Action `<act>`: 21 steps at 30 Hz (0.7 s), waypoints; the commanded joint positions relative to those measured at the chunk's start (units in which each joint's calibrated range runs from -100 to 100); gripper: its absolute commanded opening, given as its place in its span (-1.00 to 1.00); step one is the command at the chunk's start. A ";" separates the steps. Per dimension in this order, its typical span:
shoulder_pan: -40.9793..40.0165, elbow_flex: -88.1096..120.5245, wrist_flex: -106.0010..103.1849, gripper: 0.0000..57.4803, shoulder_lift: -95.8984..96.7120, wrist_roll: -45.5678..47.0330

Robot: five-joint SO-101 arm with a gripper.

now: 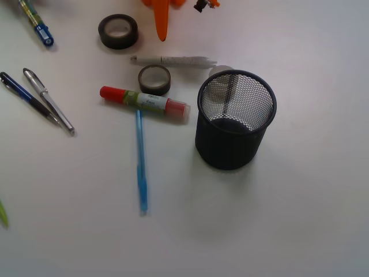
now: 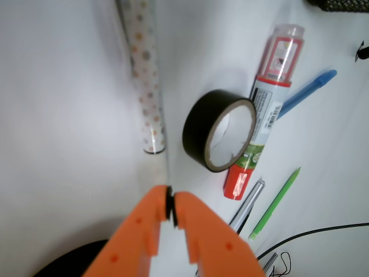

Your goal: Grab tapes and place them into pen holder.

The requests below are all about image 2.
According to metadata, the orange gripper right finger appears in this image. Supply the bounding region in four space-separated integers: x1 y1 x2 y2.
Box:
174 192 265 276

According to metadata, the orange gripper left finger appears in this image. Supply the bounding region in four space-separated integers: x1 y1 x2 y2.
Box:
84 185 172 276

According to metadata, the dark brown tape roll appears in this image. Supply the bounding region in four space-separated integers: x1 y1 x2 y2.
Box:
182 89 257 173

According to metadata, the silver metal pen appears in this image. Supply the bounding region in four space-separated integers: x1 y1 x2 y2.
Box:
229 179 265 235

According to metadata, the blue plastic pen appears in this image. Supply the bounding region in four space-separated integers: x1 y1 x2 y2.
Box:
277 69 337 119

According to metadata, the white dotted pen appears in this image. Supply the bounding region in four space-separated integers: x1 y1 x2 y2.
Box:
116 1 166 155

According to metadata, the black mesh pen holder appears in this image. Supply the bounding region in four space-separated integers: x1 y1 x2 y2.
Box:
307 0 369 13

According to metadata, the black round base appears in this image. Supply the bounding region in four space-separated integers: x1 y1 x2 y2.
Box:
34 239 108 277

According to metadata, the spiral notebook corner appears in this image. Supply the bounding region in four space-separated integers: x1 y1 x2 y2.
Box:
263 252 292 277

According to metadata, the red capped glue stick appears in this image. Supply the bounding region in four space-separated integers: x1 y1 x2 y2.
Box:
223 24 305 200

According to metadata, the black binder clip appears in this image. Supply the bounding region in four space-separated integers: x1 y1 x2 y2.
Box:
355 41 369 61

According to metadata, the black cable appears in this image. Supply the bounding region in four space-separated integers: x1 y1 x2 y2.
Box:
256 222 369 260

